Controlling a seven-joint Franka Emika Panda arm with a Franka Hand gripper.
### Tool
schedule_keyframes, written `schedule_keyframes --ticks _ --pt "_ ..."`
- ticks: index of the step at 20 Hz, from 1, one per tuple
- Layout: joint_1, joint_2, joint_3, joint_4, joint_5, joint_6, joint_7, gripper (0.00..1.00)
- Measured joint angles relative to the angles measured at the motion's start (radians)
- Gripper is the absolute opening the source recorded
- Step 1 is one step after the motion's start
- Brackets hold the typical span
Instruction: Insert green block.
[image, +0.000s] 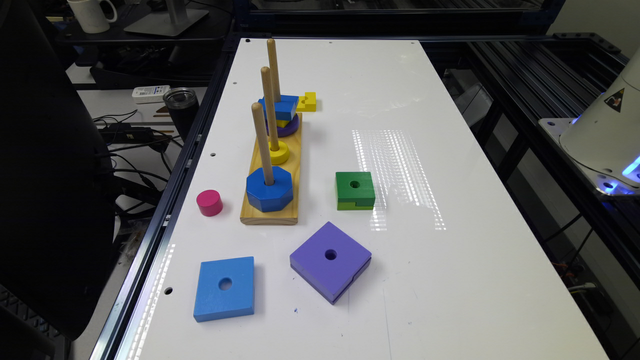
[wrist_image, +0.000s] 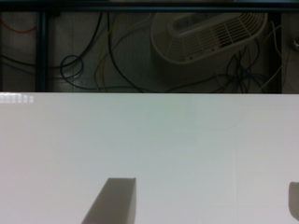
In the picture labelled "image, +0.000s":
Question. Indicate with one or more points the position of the wooden peg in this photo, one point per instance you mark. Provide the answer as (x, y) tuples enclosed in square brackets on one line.
[(263, 144), (273, 64), (270, 108)]

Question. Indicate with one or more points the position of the monitor stand base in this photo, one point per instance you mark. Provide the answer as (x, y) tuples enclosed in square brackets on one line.
[(171, 23)]

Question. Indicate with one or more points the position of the purple square block with hole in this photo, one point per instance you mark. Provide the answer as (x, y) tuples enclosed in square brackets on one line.
[(330, 261)]

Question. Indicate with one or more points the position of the small yellow block under blue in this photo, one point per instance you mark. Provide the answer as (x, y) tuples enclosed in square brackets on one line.
[(282, 123)]

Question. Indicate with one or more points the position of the middle wooden peg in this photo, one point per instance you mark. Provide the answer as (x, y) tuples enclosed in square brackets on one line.
[(270, 108)]

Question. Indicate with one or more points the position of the rear wooden peg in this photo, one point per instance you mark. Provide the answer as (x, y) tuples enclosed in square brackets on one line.
[(273, 64)]

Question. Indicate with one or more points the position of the small blue square block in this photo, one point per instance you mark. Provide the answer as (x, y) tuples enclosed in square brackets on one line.
[(285, 109)]

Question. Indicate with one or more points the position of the small yellow notched block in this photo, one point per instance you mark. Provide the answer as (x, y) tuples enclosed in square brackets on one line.
[(307, 102)]

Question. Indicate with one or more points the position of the wooden peg base board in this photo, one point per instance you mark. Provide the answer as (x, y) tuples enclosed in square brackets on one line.
[(250, 215)]

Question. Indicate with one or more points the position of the light blue square block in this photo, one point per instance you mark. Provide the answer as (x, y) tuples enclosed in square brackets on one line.
[(225, 289)]

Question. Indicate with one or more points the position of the white mug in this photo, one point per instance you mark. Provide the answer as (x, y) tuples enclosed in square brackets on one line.
[(91, 16)]

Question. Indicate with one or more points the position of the green square block with hole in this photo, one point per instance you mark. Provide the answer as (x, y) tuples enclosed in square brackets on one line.
[(355, 191)]

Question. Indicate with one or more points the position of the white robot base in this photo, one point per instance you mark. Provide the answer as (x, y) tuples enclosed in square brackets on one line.
[(603, 141)]

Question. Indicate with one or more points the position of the black office chair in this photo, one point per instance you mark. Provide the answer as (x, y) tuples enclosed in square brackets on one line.
[(56, 222)]

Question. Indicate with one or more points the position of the yellow ring block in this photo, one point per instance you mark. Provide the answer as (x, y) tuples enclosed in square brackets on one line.
[(280, 155)]

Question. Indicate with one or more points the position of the blue octagon block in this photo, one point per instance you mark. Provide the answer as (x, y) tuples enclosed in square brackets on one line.
[(269, 198)]

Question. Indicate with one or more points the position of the purple ring block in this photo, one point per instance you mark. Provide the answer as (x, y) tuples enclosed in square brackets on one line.
[(291, 128)]

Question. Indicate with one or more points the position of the pink cylinder block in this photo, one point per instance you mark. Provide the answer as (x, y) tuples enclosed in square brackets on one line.
[(209, 203)]

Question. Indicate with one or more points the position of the black tumbler cup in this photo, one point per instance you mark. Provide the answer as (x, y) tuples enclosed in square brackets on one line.
[(183, 105)]

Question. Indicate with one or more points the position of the white remote device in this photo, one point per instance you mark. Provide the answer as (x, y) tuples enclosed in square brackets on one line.
[(149, 94)]

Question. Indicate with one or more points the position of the front wooden peg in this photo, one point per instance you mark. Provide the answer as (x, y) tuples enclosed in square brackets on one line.
[(263, 144)]

